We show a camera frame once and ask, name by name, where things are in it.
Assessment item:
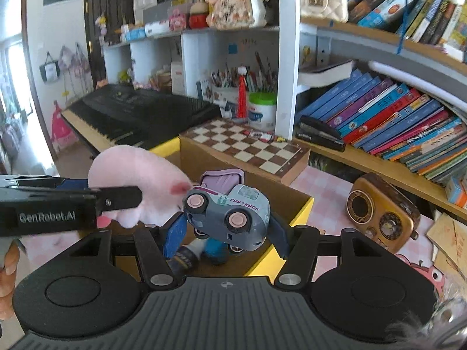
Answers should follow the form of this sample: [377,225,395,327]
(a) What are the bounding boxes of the white flowered ceramic figurine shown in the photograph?
[205,0,272,30]

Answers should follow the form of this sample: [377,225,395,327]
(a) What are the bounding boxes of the white light bar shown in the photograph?
[368,60,467,113]

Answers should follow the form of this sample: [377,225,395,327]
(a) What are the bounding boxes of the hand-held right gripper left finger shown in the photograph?
[55,213,187,288]

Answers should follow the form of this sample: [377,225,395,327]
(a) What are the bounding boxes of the white dark tote bag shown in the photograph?
[40,52,60,83]

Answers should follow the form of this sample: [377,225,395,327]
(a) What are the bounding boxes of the blue tissue pack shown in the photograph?
[121,29,147,42]

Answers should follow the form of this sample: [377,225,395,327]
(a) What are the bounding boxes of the brown retro radio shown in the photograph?
[346,172,421,254]

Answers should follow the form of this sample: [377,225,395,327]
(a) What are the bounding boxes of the white wooden bookshelf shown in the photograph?
[275,0,467,223]

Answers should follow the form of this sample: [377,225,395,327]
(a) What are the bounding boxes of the grey toy truck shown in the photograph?
[182,169,271,253]

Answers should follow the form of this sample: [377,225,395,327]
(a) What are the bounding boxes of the white cube shelf unit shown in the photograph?
[102,25,280,121]

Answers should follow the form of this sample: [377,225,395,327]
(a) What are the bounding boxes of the white spray bottle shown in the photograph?
[171,239,210,276]

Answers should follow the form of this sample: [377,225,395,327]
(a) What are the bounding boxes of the desktop with pink checked cloth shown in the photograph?
[16,166,451,300]

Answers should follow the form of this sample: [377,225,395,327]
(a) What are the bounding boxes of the pink hanging bags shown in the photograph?
[60,44,92,77]

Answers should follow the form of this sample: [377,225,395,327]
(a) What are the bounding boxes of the white thick book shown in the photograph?
[299,60,356,86]

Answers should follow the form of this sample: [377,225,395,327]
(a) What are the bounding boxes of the blue orange small carton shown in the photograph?
[447,177,467,208]

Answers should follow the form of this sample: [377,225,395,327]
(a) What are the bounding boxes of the red white doll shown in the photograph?
[189,2,209,29]

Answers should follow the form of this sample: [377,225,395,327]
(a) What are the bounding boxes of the pink plush pig toy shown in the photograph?
[88,145,192,228]

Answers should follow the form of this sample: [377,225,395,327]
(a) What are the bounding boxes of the white pen holder with pens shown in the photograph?
[211,52,278,107]

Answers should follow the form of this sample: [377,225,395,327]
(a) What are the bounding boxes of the pink backpack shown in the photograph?
[51,100,77,154]

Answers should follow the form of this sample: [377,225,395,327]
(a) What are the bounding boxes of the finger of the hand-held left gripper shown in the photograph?
[95,186,143,214]

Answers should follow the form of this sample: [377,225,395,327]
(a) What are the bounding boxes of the person's left hand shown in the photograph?
[0,242,20,321]

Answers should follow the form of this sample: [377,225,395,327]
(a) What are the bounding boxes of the row of colourful thin books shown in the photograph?
[297,67,467,186]

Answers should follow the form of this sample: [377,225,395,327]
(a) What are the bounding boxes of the yellow cardboard box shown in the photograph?
[109,136,315,281]

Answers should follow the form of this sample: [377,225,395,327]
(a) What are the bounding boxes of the dark wooden door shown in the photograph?
[84,0,135,88]

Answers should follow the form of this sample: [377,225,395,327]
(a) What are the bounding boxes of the wooden chessboard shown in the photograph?
[180,118,311,185]

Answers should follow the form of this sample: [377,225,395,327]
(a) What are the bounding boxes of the small pink box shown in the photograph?
[168,7,187,32]

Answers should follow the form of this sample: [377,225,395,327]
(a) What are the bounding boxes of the white can with green lid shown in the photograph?
[248,92,277,132]

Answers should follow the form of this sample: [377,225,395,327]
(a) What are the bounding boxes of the white tissue pack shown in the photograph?
[145,21,171,37]

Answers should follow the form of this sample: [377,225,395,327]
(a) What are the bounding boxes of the black electronic keyboard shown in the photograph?
[61,83,223,154]

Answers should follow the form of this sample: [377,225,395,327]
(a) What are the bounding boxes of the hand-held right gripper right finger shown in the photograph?
[269,215,399,288]

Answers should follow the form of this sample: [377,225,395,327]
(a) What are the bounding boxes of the red tassel ornament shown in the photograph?
[236,65,250,119]

